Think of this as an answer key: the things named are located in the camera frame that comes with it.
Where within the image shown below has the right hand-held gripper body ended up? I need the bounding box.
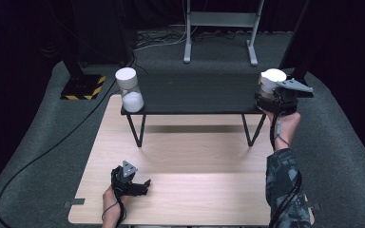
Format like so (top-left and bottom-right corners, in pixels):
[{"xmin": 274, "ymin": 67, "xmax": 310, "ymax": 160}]
[{"xmin": 259, "ymin": 77, "xmax": 315, "ymax": 116}]

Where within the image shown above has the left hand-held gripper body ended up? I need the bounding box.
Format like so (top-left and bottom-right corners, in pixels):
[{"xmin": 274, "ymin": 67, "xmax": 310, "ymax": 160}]
[{"xmin": 110, "ymin": 160, "xmax": 150, "ymax": 198}]

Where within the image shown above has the white jar with spout lid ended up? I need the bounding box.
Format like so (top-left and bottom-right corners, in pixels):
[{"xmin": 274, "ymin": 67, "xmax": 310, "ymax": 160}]
[{"xmin": 259, "ymin": 67, "xmax": 288, "ymax": 95}]

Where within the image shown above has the black shelf with metal legs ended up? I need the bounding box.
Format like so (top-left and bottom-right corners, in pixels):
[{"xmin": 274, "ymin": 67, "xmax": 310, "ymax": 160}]
[{"xmin": 120, "ymin": 73, "xmax": 274, "ymax": 148}]

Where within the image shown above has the clear jar with white powder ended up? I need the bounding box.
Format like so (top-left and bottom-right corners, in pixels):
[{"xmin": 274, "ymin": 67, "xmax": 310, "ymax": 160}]
[{"xmin": 114, "ymin": 66, "xmax": 145, "ymax": 114}]

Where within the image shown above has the person's left hand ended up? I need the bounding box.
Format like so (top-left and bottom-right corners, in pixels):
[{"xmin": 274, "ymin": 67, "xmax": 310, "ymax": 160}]
[{"xmin": 102, "ymin": 184, "xmax": 131, "ymax": 228}]

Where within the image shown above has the person's right hand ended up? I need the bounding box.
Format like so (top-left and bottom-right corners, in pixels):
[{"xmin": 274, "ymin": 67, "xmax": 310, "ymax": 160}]
[{"xmin": 262, "ymin": 108, "xmax": 302, "ymax": 152}]

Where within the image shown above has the grey metal stand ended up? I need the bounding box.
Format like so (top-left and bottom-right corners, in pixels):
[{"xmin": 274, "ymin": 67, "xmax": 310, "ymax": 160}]
[{"xmin": 182, "ymin": 0, "xmax": 266, "ymax": 67}]

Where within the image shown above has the left hand-held gripper cable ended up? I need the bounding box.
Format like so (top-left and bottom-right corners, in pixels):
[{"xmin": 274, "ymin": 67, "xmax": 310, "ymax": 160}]
[{"xmin": 101, "ymin": 177, "xmax": 128, "ymax": 228}]

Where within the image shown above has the hand-held gripper cable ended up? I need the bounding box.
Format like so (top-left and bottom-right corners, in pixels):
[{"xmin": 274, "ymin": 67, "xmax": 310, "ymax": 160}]
[
  {"xmin": 267, "ymin": 112, "xmax": 304, "ymax": 228},
  {"xmin": 101, "ymin": 177, "xmax": 128, "ymax": 228}
]

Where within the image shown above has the long black floor cable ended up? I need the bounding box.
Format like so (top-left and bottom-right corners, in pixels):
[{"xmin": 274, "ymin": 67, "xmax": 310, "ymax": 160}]
[{"xmin": 0, "ymin": 50, "xmax": 137, "ymax": 228}]

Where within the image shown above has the right hand-held gripper cable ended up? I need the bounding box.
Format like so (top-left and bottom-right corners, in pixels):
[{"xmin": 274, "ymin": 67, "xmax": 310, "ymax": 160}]
[{"xmin": 267, "ymin": 112, "xmax": 304, "ymax": 228}]

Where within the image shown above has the bundle of floor cables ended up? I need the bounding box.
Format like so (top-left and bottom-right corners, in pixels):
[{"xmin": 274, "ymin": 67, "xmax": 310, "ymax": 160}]
[{"xmin": 134, "ymin": 23, "xmax": 191, "ymax": 51}]

